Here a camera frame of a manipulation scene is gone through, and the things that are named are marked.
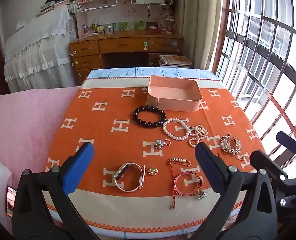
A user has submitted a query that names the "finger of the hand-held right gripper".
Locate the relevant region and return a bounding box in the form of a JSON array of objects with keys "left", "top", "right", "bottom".
[
  {"left": 276, "top": 131, "right": 296, "bottom": 156},
  {"left": 250, "top": 149, "right": 296, "bottom": 207}
]

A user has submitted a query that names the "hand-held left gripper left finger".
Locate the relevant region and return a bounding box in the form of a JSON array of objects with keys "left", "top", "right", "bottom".
[{"left": 12, "top": 142, "right": 101, "bottom": 240}]

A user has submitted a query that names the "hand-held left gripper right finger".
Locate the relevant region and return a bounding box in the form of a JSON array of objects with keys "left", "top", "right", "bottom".
[{"left": 188, "top": 142, "right": 282, "bottom": 240}]

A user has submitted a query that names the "silver leaf brooch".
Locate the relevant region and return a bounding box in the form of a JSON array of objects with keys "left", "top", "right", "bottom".
[{"left": 220, "top": 133, "right": 242, "bottom": 155}]

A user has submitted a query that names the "pearl strand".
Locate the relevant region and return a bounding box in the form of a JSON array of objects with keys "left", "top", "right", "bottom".
[{"left": 188, "top": 124, "right": 208, "bottom": 147}]

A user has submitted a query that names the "red cord bracelet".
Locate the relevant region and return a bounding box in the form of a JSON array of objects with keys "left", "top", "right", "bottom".
[{"left": 168, "top": 163, "right": 204, "bottom": 210}]

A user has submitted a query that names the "white pearl bracelet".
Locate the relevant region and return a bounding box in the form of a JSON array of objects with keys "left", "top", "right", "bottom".
[{"left": 162, "top": 118, "right": 190, "bottom": 140}]

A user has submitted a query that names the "pink rectangular box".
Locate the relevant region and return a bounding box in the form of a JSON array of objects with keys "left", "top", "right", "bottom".
[{"left": 147, "top": 75, "right": 203, "bottom": 112}]

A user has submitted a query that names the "black bead bracelet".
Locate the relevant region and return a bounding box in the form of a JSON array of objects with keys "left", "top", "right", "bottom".
[{"left": 132, "top": 106, "right": 166, "bottom": 128}]

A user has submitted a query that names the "pearl safety pin brooch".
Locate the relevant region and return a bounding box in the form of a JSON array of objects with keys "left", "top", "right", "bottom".
[{"left": 167, "top": 157, "right": 192, "bottom": 167}]

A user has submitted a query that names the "orange patterned blanket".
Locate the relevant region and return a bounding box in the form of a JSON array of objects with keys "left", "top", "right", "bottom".
[{"left": 44, "top": 77, "right": 266, "bottom": 233}]

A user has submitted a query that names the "pink bed blanket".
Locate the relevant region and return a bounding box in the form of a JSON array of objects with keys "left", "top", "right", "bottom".
[{"left": 0, "top": 86, "right": 81, "bottom": 230}]

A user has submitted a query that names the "smartphone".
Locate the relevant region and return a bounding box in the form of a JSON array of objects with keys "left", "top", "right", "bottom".
[{"left": 5, "top": 185, "right": 17, "bottom": 217}]

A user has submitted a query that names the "light blue tablecloth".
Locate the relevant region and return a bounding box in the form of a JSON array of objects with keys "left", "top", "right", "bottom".
[{"left": 87, "top": 67, "right": 222, "bottom": 81}]

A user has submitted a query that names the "metal window grille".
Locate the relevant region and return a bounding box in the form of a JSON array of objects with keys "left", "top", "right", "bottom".
[{"left": 213, "top": 0, "right": 296, "bottom": 180}]

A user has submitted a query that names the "stack of books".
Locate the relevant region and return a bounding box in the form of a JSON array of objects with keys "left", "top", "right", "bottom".
[{"left": 159, "top": 54, "right": 192, "bottom": 68}]

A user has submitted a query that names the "wooden desk with drawers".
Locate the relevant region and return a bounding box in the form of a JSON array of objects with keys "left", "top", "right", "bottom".
[{"left": 69, "top": 29, "right": 185, "bottom": 85}]

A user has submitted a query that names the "white lace cover cloth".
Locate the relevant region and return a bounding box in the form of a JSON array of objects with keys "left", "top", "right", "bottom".
[{"left": 4, "top": 4, "right": 78, "bottom": 93}]

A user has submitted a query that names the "beige curtain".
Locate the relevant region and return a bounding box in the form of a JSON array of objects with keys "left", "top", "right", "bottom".
[{"left": 182, "top": 0, "right": 228, "bottom": 70}]

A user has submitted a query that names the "floral jar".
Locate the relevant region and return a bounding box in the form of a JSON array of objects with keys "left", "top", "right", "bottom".
[{"left": 166, "top": 18, "right": 175, "bottom": 34}]

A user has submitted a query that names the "wooden bookshelf hutch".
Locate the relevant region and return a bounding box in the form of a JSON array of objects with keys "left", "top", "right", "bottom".
[{"left": 74, "top": 0, "right": 182, "bottom": 39}]

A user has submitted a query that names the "pile of books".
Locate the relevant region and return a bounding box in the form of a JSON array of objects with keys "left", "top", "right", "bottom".
[{"left": 36, "top": 0, "right": 72, "bottom": 18}]

